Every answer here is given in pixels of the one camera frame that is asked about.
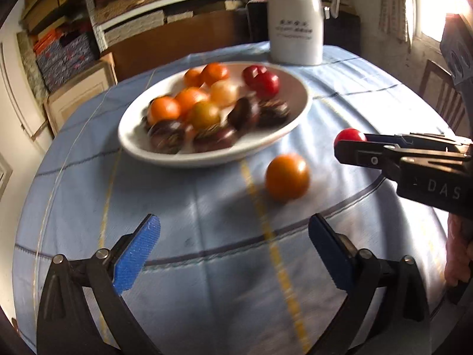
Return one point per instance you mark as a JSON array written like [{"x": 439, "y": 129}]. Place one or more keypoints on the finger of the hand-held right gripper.
[
  {"x": 414, "y": 140},
  {"x": 354, "y": 153}
]

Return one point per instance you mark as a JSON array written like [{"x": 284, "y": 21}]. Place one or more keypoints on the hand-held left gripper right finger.
[{"x": 330, "y": 255}]

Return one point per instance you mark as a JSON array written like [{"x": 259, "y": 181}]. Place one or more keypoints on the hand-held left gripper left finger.
[{"x": 136, "y": 255}]

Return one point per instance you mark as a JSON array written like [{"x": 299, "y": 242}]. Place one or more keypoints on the red cherry tomato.
[
  {"x": 252, "y": 73},
  {"x": 349, "y": 135},
  {"x": 266, "y": 84}
]

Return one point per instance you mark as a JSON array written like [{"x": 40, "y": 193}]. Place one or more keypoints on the orange tomato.
[{"x": 287, "y": 177}]

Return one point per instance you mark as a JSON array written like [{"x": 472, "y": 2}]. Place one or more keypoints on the white oval plate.
[{"x": 292, "y": 96}]

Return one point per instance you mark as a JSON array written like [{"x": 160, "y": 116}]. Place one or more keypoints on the pale yellow round fruit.
[{"x": 223, "y": 93}]

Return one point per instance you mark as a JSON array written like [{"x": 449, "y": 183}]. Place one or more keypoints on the yellow-orange cherry tomato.
[{"x": 203, "y": 114}]

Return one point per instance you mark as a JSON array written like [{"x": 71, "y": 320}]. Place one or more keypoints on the small orange mandarin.
[
  {"x": 216, "y": 74},
  {"x": 193, "y": 77}
]

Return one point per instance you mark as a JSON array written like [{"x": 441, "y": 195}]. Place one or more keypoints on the person's right hand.
[{"x": 460, "y": 247}]

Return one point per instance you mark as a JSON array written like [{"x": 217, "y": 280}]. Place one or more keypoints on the wooden chair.
[{"x": 441, "y": 92}]

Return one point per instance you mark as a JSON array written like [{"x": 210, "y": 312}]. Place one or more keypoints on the blue checked tablecloth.
[{"x": 207, "y": 229}]

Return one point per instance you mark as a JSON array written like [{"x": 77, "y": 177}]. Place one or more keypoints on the bright window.
[{"x": 432, "y": 3}]

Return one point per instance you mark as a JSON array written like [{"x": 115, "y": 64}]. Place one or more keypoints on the white thermos jug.
[{"x": 295, "y": 14}]

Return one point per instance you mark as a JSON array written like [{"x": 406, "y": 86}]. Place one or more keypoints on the wooden framed panel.
[{"x": 79, "y": 92}]

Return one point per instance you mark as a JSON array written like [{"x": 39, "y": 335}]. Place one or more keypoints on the white board strip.
[{"x": 22, "y": 111}]

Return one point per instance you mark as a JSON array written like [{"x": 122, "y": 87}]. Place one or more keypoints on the large brown cardboard box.
[{"x": 177, "y": 40}]

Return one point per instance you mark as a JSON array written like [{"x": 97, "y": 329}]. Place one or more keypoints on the stack of blue patterned boxes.
[{"x": 64, "y": 57}]

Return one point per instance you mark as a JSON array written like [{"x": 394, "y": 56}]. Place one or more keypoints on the mottled green stone slab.
[{"x": 31, "y": 66}]

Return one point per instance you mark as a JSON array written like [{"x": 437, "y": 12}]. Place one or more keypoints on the white metal shelf rack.
[{"x": 92, "y": 18}]

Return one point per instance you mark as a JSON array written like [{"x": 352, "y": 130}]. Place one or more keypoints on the stack of brown cardboard boxes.
[{"x": 40, "y": 11}]

